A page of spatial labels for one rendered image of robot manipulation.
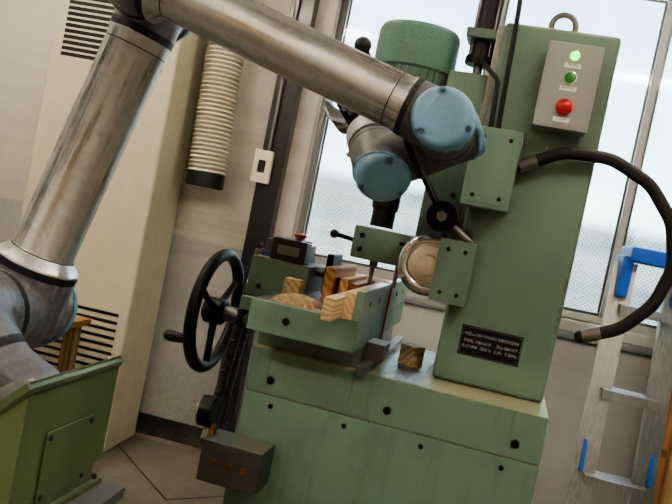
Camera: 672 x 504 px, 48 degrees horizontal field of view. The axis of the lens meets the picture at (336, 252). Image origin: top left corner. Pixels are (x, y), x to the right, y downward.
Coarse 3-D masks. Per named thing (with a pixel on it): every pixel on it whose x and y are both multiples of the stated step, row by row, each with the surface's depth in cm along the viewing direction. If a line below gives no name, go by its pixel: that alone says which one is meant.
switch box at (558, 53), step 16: (560, 48) 139; (576, 48) 138; (592, 48) 137; (560, 64) 139; (592, 64) 137; (544, 80) 140; (560, 80) 139; (576, 80) 138; (592, 80) 137; (544, 96) 139; (560, 96) 139; (576, 96) 138; (592, 96) 138; (544, 112) 139; (576, 112) 138; (544, 128) 142; (560, 128) 139; (576, 128) 138
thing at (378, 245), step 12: (360, 228) 161; (372, 228) 161; (360, 240) 161; (372, 240) 161; (384, 240) 160; (396, 240) 160; (408, 240) 159; (360, 252) 161; (372, 252) 161; (384, 252) 160; (396, 252) 160; (372, 264) 163
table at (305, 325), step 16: (240, 304) 163; (256, 304) 141; (272, 304) 140; (288, 304) 140; (400, 304) 188; (256, 320) 141; (272, 320) 140; (288, 320) 139; (304, 320) 138; (320, 320) 138; (336, 320) 137; (368, 320) 146; (288, 336) 139; (304, 336) 138; (320, 336) 138; (336, 336) 137; (352, 336) 136; (368, 336) 150; (352, 352) 136
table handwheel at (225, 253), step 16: (224, 256) 168; (208, 272) 162; (240, 272) 180; (240, 288) 183; (192, 304) 159; (208, 304) 168; (224, 304) 171; (192, 320) 159; (208, 320) 171; (224, 320) 171; (192, 336) 160; (208, 336) 173; (224, 336) 182; (192, 352) 162; (208, 352) 173; (224, 352) 181; (192, 368) 166; (208, 368) 172
